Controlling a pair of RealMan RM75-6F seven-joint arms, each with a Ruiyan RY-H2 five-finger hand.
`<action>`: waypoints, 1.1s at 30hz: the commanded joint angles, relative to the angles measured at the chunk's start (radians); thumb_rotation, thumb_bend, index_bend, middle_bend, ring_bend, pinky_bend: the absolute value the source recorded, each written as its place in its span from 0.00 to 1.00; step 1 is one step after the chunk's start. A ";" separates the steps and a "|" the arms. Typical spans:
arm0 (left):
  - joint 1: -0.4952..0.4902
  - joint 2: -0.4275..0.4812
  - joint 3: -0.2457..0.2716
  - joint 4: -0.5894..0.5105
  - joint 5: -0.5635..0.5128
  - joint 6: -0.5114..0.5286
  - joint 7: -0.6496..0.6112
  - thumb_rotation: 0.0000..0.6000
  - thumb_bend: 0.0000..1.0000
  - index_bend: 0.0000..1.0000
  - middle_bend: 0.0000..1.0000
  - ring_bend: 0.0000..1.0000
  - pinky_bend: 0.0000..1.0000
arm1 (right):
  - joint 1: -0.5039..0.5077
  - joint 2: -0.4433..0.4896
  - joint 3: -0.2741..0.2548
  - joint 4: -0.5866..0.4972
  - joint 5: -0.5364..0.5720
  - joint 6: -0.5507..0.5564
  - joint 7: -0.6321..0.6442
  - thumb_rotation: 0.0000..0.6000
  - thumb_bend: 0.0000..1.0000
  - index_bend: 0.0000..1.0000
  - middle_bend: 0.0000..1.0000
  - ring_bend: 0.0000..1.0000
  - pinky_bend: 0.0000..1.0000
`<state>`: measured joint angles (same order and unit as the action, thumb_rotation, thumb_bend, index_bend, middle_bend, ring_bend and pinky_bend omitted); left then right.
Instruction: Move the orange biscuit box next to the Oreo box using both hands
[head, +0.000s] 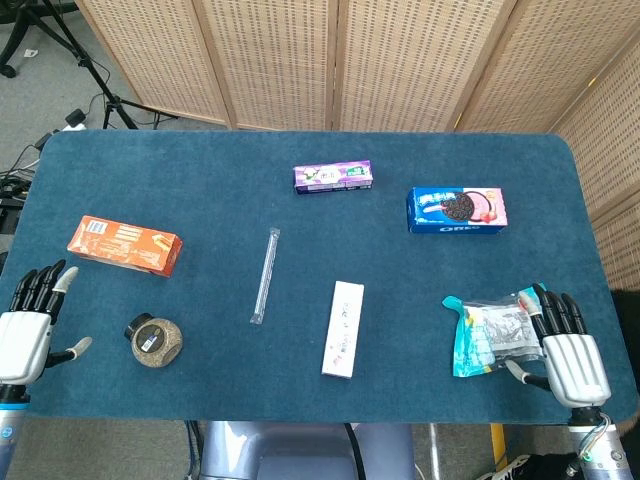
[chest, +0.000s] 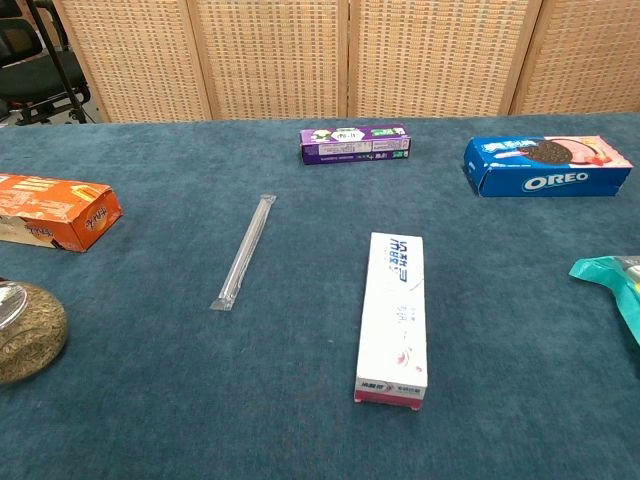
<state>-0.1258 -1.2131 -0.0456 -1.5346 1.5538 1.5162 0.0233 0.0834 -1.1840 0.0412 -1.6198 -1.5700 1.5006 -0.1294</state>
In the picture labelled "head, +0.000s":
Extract blue pink Oreo box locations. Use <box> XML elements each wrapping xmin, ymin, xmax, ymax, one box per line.
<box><xmin>405</xmin><ymin>186</ymin><xmax>509</xmax><ymax>234</ymax></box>

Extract black torso cable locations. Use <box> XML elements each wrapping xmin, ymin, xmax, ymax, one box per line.
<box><xmin>343</xmin><ymin>423</ymin><xmax>365</xmax><ymax>480</ymax></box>

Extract straw in clear wrapper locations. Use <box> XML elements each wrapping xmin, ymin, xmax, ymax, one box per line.
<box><xmin>249</xmin><ymin>227</ymin><xmax>281</xmax><ymax>326</ymax></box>

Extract woven wooden folding screen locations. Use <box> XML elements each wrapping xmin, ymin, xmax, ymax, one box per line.
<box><xmin>74</xmin><ymin>0</ymin><xmax>640</xmax><ymax>291</ymax></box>

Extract black office chair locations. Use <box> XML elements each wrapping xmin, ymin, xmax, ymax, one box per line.
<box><xmin>0</xmin><ymin>0</ymin><xmax>71</xmax><ymax>79</ymax></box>

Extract metal table leg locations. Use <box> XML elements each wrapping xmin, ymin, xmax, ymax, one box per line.
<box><xmin>428</xmin><ymin>423</ymin><xmax>444</xmax><ymax>480</ymax></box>

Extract orange cardboard snack box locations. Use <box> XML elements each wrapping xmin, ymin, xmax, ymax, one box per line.
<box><xmin>67</xmin><ymin>215</ymin><xmax>184</xmax><ymax>278</ymax></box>

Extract white toothpaste box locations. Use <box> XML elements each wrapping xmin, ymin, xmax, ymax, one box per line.
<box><xmin>321</xmin><ymin>280</ymin><xmax>366</xmax><ymax>379</ymax></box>

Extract grey-blue robot torso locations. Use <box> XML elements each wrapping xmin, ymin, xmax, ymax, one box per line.
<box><xmin>199</xmin><ymin>421</ymin><xmax>416</xmax><ymax>480</ymax></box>

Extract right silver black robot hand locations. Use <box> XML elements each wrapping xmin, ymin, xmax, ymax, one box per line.
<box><xmin>504</xmin><ymin>283</ymin><xmax>612</xmax><ymax>407</ymax></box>

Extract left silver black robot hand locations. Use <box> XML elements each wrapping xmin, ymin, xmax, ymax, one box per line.
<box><xmin>0</xmin><ymin>259</ymin><xmax>94</xmax><ymax>386</ymax></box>

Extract black floor cables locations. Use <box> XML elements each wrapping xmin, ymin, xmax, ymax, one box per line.
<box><xmin>0</xmin><ymin>132</ymin><xmax>54</xmax><ymax>236</ymax></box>

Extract black white shoe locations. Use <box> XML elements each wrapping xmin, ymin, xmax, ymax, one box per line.
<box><xmin>479</xmin><ymin>452</ymin><xmax>581</xmax><ymax>480</ymax></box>

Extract blue carpet table cover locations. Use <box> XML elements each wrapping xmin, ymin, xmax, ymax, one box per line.
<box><xmin>0</xmin><ymin>130</ymin><xmax>639</xmax><ymax>425</ymax></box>

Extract teal snack bag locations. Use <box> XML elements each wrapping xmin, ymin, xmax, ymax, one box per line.
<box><xmin>441</xmin><ymin>284</ymin><xmax>546</xmax><ymax>378</ymax></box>

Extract black tripod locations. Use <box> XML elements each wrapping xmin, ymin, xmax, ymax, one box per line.
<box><xmin>39</xmin><ymin>0</ymin><xmax>179</xmax><ymax>130</ymax></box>

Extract purple gum box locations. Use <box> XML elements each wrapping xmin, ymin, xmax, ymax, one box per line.
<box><xmin>292</xmin><ymin>160</ymin><xmax>375</xmax><ymax>195</ymax></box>

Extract round jar with black lid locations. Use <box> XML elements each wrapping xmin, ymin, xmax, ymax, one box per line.
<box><xmin>124</xmin><ymin>312</ymin><xmax>184</xmax><ymax>369</ymax></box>

